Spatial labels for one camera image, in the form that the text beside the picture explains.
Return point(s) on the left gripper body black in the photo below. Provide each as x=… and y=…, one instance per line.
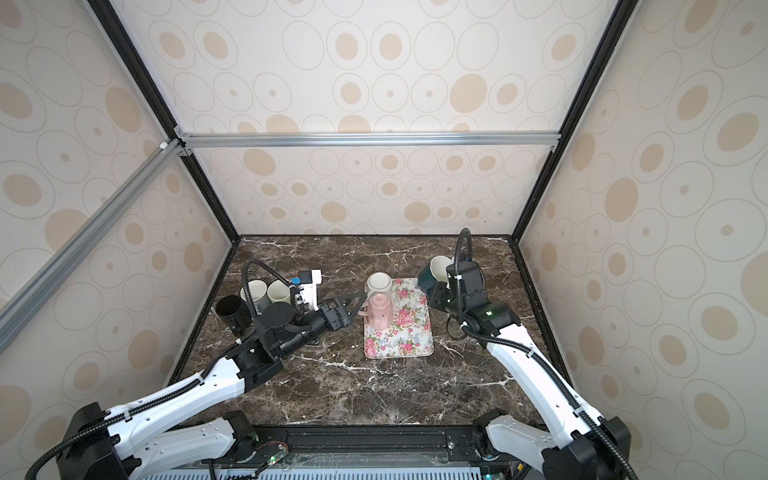
x=333, y=322

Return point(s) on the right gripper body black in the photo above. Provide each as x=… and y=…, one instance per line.
x=443, y=298

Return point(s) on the pink faceted mug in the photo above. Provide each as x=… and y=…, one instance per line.
x=377, y=311

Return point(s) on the dark teal mug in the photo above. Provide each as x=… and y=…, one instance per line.
x=434, y=272

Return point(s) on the light green mug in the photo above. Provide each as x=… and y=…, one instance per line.
x=278, y=292

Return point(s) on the grey mug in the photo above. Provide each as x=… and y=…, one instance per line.
x=258, y=291

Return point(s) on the black mug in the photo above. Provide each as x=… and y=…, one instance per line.
x=234, y=313

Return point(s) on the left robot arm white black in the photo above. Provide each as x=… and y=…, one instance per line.
x=140, y=438

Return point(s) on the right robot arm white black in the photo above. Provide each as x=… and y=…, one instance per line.
x=540, y=390

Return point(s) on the white mug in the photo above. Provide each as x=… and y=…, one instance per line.
x=379, y=282

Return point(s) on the floral rectangular tray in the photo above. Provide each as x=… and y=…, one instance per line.
x=408, y=333

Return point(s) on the horizontal aluminium bar back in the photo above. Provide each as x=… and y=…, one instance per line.
x=375, y=139

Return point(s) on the diagonal aluminium bar left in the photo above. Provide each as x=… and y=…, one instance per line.
x=28, y=301

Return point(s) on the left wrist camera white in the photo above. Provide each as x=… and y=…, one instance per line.
x=306, y=284

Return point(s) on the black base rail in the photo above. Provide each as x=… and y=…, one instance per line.
x=360, y=444

